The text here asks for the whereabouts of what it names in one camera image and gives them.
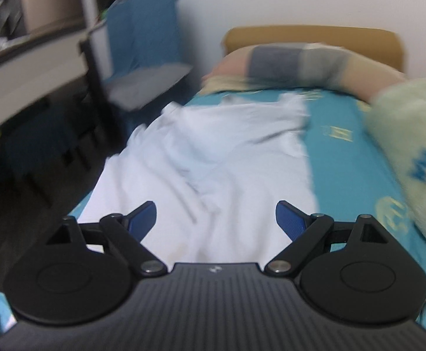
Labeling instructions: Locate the white shirt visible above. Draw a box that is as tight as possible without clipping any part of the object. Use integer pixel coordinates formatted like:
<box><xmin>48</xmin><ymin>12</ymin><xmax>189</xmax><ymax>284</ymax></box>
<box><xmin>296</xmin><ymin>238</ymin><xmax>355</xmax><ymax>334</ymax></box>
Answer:
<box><xmin>79</xmin><ymin>93</ymin><xmax>319</xmax><ymax>266</ymax></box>

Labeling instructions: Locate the turquoise patterned bed sheet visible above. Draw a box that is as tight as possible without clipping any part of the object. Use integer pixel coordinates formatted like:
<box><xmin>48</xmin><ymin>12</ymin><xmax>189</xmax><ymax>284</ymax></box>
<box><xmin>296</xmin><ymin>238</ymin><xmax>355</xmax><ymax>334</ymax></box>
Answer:
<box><xmin>0</xmin><ymin>87</ymin><xmax>426</xmax><ymax>337</ymax></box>

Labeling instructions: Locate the light green fleece blanket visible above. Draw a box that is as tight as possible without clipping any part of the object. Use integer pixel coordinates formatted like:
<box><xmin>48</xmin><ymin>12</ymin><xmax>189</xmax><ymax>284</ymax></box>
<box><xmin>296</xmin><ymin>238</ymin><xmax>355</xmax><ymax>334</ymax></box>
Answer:
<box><xmin>365</xmin><ymin>78</ymin><xmax>426</xmax><ymax>238</ymax></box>

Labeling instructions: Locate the striped beige grey pillow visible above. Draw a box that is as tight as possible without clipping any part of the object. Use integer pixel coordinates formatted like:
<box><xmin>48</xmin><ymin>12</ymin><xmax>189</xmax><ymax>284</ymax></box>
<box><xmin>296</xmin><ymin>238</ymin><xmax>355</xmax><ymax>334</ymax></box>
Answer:
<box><xmin>200</xmin><ymin>43</ymin><xmax>407</xmax><ymax>102</ymax></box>

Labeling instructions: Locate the blue fabric chair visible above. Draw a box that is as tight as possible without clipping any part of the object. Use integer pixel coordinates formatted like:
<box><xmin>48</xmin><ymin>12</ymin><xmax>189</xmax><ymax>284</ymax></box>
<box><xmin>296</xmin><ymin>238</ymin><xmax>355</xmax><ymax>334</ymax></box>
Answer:
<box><xmin>78</xmin><ymin>0</ymin><xmax>196</xmax><ymax>155</ymax></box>

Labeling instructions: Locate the tan wooden headboard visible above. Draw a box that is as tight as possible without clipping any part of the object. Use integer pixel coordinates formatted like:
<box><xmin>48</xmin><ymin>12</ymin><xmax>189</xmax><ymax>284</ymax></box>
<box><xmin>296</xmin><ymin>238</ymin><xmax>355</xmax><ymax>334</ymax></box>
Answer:
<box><xmin>223</xmin><ymin>25</ymin><xmax>405</xmax><ymax>72</ymax></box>

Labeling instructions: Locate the dark shelf unit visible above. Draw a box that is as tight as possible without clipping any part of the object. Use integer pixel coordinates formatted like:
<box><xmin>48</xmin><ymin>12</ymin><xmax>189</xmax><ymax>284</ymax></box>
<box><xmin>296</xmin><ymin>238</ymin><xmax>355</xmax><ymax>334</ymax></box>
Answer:
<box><xmin>0</xmin><ymin>0</ymin><xmax>88</xmax><ymax>124</ymax></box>

